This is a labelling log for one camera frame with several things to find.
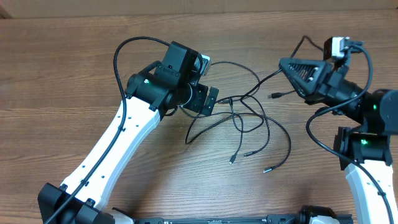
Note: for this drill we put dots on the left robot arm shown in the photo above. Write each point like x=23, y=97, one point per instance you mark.
x=149, y=96

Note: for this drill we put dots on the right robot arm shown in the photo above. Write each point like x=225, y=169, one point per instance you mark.
x=364, y=151

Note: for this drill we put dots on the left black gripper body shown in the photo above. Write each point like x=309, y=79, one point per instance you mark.
x=198, y=98

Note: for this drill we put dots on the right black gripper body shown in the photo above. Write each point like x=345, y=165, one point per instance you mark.
x=333, y=88

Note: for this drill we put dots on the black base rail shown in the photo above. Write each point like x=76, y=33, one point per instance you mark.
x=269, y=219

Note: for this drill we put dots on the cardboard back panel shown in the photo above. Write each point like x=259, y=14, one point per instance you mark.
x=22, y=9

